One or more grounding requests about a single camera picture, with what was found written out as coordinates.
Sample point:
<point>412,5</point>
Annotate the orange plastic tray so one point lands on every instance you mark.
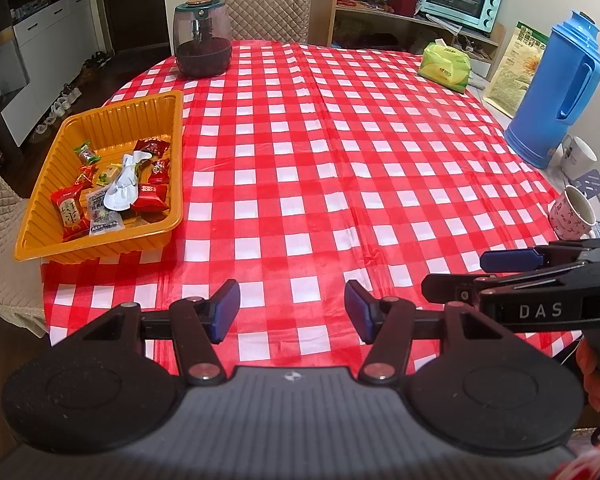
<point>120,115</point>

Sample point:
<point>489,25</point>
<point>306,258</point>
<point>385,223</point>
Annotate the blue perforated coaster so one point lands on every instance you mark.
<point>592,184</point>

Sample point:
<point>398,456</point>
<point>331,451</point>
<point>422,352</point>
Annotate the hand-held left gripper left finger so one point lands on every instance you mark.
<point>226,310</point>

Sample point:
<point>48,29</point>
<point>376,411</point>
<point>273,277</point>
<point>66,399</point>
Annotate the large red snack packet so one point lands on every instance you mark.
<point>70,212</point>

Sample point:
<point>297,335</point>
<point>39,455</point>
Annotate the orange-red candy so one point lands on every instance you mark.
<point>86,176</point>

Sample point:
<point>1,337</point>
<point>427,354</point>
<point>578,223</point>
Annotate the white mug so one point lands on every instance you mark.
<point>577,157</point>

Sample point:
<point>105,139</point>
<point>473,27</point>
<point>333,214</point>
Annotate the beige quilted chair back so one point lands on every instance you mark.
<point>265,0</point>

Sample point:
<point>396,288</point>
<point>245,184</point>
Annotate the dark jar with teal lid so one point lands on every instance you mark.
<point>202,55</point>

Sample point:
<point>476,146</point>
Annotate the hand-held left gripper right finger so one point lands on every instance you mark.
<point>359,310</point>

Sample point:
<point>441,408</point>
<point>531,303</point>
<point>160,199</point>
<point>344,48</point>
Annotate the green tissue pack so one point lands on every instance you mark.
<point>445,67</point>

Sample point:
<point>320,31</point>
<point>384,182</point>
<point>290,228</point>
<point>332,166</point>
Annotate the printed paper bag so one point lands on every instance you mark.
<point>512,75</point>

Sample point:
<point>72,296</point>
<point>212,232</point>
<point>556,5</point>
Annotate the green candy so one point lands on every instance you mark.
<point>83,152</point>

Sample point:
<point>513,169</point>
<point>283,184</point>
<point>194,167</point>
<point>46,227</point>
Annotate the row of shoes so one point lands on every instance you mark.
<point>65,97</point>

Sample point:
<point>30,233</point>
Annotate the clear grey snack packet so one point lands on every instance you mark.
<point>100,214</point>

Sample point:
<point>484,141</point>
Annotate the yellow candy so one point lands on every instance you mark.
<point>108,173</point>

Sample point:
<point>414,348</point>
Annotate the wooden shelf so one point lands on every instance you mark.
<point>375,25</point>

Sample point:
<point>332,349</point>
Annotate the blue thermos jug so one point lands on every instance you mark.
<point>545,95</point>

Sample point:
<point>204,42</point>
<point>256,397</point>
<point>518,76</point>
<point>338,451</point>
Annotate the small red snack packet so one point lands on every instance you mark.
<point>152,148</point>
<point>159,171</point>
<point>150,198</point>

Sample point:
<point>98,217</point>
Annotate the person's right hand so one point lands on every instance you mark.
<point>597,390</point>

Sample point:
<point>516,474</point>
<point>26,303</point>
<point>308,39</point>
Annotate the red white checked tablecloth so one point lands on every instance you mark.
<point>330,160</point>

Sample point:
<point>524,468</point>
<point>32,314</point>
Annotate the silver green-edged snack packet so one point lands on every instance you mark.
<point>125,187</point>

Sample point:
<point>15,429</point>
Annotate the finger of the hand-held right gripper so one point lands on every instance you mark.
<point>510,259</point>
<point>450,288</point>

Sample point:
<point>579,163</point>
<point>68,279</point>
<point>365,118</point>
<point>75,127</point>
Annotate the dark door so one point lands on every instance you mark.
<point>135,5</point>

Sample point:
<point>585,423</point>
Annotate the white drawer cabinet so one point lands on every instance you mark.
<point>50,45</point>

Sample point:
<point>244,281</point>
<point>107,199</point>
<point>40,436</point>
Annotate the pink patterned mug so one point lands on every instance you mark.
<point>567,220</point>

